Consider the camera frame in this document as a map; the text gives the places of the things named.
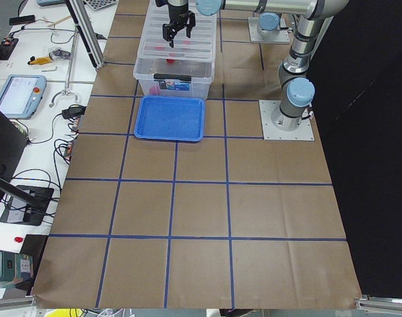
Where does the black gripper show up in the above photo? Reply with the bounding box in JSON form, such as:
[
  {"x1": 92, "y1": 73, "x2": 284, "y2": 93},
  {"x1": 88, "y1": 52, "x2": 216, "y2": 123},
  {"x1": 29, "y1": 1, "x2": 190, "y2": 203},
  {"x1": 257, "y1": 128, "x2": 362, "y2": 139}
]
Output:
[{"x1": 155, "y1": 0, "x2": 195, "y2": 48}]

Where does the clear plastic box lid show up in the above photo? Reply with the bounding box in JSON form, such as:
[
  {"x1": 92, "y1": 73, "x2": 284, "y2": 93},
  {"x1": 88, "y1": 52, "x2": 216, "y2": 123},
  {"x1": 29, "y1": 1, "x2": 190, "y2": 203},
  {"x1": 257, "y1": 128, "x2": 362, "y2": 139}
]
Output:
[{"x1": 137, "y1": 1, "x2": 217, "y2": 63}]

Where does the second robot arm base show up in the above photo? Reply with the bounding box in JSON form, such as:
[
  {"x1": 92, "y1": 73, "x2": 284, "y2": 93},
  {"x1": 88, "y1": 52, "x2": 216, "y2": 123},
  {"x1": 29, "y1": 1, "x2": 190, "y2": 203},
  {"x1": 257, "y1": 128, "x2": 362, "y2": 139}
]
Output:
[{"x1": 248, "y1": 13, "x2": 290, "y2": 45}]

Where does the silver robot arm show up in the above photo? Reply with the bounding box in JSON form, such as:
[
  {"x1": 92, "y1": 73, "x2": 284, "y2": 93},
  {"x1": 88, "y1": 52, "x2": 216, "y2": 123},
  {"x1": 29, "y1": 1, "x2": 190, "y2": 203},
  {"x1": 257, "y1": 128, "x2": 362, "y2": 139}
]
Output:
[{"x1": 195, "y1": 1, "x2": 348, "y2": 131}]

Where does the clear plastic storage box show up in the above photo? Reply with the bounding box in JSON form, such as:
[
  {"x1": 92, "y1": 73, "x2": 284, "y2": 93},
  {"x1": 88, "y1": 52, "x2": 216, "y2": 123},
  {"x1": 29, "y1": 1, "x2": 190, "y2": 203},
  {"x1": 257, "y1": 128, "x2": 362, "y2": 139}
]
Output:
[{"x1": 133, "y1": 58, "x2": 215, "y2": 100}]

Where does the black box latch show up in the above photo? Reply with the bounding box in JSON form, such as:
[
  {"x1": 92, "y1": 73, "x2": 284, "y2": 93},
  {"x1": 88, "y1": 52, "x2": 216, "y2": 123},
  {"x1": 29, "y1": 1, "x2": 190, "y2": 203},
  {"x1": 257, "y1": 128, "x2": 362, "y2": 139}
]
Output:
[{"x1": 154, "y1": 73, "x2": 191, "y2": 83}]

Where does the blue plastic tray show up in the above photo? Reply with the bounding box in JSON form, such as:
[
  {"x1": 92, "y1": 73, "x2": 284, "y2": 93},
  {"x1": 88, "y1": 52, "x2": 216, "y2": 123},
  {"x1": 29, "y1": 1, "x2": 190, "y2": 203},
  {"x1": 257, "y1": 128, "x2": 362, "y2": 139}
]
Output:
[{"x1": 134, "y1": 96, "x2": 205, "y2": 142}]

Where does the teal device box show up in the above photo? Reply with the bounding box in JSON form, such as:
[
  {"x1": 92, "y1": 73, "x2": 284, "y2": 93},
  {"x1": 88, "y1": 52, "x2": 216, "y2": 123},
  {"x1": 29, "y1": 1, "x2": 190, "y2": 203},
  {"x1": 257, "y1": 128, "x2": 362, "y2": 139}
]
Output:
[{"x1": 0, "y1": 250, "x2": 34, "y2": 288}]

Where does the checkered calibration board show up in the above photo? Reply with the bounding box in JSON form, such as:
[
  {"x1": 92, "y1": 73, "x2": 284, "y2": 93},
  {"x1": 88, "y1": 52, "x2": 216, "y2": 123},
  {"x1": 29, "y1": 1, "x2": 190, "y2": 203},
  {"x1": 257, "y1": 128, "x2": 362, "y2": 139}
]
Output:
[{"x1": 83, "y1": 0, "x2": 118, "y2": 11}]

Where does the long metal grabber tool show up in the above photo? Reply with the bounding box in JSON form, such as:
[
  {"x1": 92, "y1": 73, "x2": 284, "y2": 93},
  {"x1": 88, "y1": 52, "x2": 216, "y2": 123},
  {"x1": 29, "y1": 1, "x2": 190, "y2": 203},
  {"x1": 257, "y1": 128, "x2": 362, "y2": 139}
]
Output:
[{"x1": 49, "y1": 27, "x2": 79, "y2": 108}]

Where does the black power adapter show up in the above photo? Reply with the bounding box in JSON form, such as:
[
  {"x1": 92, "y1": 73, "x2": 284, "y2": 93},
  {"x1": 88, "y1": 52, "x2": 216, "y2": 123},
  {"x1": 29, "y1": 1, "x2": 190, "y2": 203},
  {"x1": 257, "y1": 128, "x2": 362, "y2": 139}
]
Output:
[{"x1": 61, "y1": 105, "x2": 86, "y2": 120}]

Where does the yellow black hand tool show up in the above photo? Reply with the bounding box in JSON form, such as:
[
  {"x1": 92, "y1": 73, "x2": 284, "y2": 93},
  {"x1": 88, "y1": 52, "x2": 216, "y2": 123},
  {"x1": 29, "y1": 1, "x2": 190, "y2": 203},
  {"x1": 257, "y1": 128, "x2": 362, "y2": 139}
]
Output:
[{"x1": 28, "y1": 56, "x2": 53, "y2": 65}]

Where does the blue teach pendant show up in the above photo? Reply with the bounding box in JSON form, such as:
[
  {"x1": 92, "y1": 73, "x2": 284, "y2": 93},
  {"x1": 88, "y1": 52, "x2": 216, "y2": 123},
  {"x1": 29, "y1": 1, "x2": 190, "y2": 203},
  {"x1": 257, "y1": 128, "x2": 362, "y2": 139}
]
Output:
[{"x1": 0, "y1": 75, "x2": 47, "y2": 120}]

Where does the brown paper table cover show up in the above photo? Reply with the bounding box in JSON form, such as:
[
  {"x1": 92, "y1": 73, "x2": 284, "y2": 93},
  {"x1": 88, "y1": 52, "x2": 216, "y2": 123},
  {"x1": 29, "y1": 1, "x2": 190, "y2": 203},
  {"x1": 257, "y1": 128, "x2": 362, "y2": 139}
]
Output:
[{"x1": 33, "y1": 1, "x2": 361, "y2": 309}]

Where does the black monitor stand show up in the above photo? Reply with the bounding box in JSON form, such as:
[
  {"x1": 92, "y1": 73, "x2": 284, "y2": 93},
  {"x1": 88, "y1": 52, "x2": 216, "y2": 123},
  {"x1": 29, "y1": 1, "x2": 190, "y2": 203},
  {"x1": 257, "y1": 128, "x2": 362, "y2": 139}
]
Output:
[{"x1": 0, "y1": 111, "x2": 53, "y2": 226}]

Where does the aluminium frame post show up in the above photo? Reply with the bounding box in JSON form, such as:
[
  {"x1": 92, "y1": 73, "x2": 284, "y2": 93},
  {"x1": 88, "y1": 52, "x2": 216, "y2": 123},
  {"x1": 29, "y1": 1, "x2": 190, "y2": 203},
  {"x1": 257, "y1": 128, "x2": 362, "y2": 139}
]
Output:
[{"x1": 65, "y1": 0, "x2": 104, "y2": 69}]

